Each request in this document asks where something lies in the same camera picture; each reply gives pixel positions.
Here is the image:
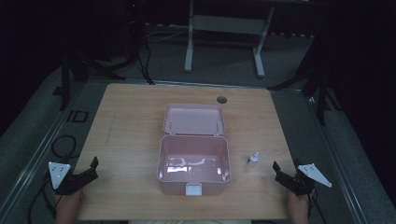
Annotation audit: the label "black tripod stand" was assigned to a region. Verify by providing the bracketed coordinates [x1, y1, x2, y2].
[59, 46, 127, 112]
[266, 46, 344, 127]

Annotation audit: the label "person's light clothing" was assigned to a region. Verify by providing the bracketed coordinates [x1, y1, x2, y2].
[128, 219, 252, 224]

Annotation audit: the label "white metal desk frame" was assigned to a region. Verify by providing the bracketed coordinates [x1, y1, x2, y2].
[183, 0, 312, 78]

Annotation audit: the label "person's right hand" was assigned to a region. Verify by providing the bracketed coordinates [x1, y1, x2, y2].
[286, 189, 312, 216]

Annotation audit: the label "person's left hand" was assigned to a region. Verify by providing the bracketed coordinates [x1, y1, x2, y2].
[56, 188, 85, 214]

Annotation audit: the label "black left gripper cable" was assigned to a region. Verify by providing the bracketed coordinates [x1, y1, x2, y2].
[27, 172, 64, 224]

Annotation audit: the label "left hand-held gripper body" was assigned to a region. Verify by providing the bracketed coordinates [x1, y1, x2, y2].
[48, 161, 94, 196]

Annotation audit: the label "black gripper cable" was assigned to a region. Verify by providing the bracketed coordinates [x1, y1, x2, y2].
[307, 188, 328, 224]
[27, 172, 64, 224]

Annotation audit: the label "pink plastic storage box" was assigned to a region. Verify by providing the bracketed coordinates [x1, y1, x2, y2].
[156, 103, 233, 197]

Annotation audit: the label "small white spray bottle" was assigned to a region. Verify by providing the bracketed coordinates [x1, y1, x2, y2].
[247, 151, 261, 168]

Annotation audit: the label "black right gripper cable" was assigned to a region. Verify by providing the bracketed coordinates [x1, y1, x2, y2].
[307, 188, 328, 224]

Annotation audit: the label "black rectangular floor bracket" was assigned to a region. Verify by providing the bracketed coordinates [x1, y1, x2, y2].
[65, 109, 90, 123]

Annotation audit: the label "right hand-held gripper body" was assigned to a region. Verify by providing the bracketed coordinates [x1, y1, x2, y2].
[288, 158, 332, 197]

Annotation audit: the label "metal floor rail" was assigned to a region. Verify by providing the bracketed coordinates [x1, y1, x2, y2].
[299, 89, 370, 224]
[0, 81, 90, 224]

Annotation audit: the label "black looped floor cable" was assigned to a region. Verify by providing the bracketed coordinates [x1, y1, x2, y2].
[50, 133, 78, 161]

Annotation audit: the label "black hanging cables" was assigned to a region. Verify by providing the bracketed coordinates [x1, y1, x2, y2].
[135, 36, 156, 86]

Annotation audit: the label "dark computer tower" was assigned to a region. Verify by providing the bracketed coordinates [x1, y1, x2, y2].
[121, 0, 147, 62]

